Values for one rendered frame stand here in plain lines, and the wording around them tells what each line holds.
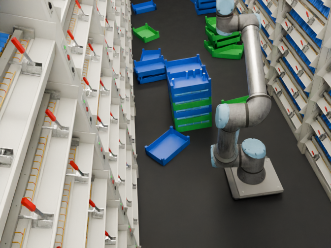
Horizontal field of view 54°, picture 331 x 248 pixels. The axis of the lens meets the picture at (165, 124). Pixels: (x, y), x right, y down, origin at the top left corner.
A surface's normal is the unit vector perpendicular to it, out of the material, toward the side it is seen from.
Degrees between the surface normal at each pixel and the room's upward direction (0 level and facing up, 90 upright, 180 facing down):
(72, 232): 21
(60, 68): 90
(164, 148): 0
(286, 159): 0
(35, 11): 90
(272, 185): 2
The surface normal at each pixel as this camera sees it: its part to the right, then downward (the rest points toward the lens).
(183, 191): -0.11, -0.73
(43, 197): 0.25, -0.73
